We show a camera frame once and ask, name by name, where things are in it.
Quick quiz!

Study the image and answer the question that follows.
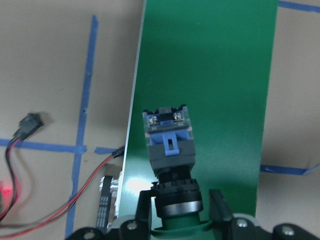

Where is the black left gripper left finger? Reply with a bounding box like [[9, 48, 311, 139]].
[[136, 190, 152, 230]]

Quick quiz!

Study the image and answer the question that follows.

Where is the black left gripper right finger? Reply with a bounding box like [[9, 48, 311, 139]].
[[208, 189, 233, 222]]

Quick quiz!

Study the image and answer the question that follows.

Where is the green push button switch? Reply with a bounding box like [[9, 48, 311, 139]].
[[142, 104, 203, 230]]

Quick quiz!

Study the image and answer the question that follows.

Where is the black conveyor drive belt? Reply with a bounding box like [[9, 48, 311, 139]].
[[96, 175, 113, 233]]

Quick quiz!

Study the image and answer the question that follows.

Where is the green conveyor belt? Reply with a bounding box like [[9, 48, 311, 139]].
[[119, 0, 278, 216]]

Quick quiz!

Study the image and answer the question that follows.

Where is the red black wire cable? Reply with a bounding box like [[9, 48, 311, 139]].
[[0, 139, 126, 238]]

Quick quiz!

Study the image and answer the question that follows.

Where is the black cable connector plug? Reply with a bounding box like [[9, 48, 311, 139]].
[[13, 112, 44, 141]]

